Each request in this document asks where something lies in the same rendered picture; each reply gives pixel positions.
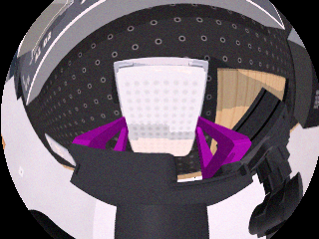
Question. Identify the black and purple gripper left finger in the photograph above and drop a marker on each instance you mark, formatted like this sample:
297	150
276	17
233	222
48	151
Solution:
98	137

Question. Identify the white pcr plate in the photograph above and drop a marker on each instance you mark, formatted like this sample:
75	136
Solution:
161	105

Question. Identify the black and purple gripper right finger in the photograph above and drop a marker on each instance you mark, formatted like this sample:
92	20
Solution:
232	146

